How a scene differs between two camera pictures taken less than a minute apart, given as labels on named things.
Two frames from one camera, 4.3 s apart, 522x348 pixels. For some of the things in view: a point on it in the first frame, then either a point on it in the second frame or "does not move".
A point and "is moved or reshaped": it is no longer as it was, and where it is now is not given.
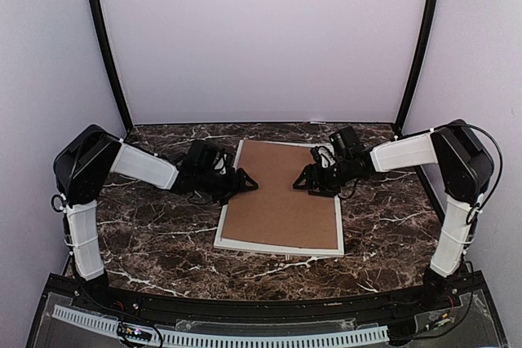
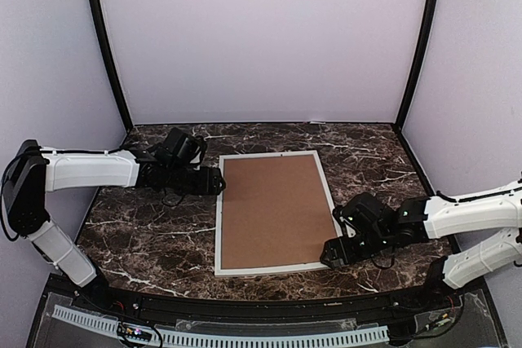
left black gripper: [236, 185] to [207, 187]
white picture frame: [264, 245] is moved or reshaped
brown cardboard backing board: [275, 211] is moved or reshaped
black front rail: [404, 302] does not move
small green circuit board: [134, 333] does not move
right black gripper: [310, 171] to [331, 246]
